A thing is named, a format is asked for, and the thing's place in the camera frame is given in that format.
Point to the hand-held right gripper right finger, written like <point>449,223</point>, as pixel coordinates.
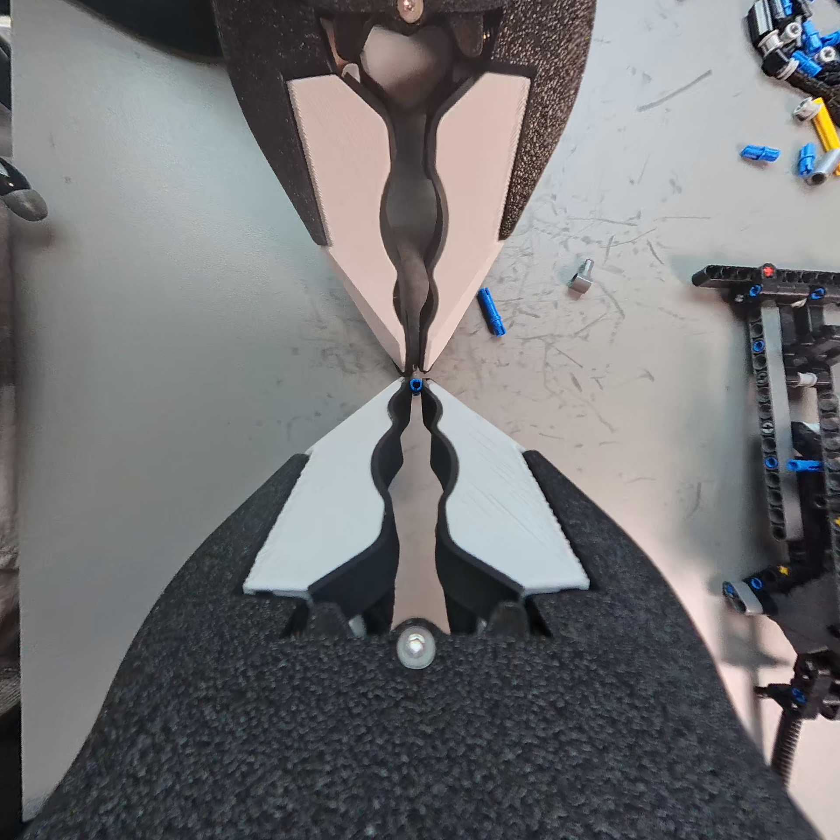
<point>512,525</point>

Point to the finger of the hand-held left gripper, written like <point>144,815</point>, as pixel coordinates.
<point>341,171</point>
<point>483,171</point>

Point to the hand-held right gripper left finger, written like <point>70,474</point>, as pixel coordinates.
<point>322,525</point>

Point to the pile of blue black pins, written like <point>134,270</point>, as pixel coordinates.
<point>801,53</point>

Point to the grey toy brick chassis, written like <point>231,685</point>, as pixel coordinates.
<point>788,394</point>

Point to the grey desk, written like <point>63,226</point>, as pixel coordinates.
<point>171,328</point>

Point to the small grey toy connector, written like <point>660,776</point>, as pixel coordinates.
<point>582,276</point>

